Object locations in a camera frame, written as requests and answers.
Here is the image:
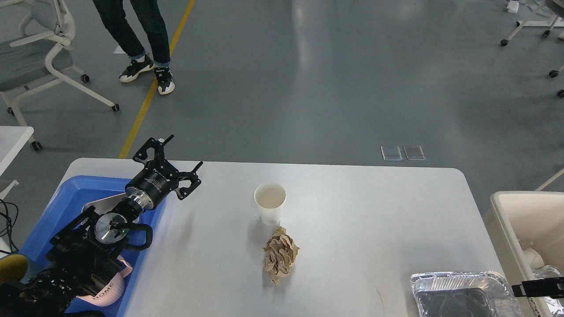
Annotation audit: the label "person in black shirt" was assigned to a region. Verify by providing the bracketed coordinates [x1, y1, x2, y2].
[93, 0, 175, 96]

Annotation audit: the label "crumpled foil in bin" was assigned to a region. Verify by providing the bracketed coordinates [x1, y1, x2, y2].
[532, 265, 564, 317]

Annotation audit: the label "beige plastic bin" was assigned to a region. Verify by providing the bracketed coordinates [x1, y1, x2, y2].
[490, 191, 564, 317]

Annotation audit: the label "pink mug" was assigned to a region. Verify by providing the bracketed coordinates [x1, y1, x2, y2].
[76, 255, 133, 307]

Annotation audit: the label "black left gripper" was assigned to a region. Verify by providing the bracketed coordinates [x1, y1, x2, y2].
[125, 134, 204, 210]

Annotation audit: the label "blue plastic tray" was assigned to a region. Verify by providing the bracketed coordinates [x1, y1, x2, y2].
[20, 175, 148, 317]

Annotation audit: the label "teal and yellow mug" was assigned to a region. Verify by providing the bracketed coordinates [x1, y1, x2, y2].
[0, 254, 31, 284]

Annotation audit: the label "grey office chair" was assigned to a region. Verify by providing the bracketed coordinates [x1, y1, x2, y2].
[0, 0, 120, 128]

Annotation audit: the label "aluminium foil tray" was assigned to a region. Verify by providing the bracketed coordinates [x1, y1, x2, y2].
[411, 271, 524, 317]

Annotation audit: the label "white object in bin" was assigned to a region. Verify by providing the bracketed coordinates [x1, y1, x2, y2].
[522, 247, 545, 269]

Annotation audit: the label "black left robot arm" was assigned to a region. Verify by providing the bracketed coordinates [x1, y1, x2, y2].
[1, 138, 203, 317]

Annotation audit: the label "white side table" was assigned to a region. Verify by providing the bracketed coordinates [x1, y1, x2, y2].
[0, 125, 34, 175]

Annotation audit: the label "brown paper ball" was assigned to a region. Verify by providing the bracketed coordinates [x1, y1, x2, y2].
[263, 225, 300, 285]

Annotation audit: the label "white paper cup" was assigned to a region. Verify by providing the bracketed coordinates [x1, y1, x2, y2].
[254, 182, 287, 225]

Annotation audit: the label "clear plastic floor plate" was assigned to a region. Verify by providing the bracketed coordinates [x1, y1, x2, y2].
[403, 146, 426, 161]
[380, 146, 403, 161]

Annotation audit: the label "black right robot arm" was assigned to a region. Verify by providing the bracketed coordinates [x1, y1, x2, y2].
[511, 276, 564, 299]

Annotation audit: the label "white chair legs with castors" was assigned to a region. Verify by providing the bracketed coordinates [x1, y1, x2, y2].
[500, 0, 563, 98]

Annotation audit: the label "black cables at left edge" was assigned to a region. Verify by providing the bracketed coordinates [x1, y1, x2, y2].
[0, 199, 20, 256]

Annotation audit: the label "square stainless steel tray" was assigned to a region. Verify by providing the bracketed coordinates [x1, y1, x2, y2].
[82, 192, 143, 223]

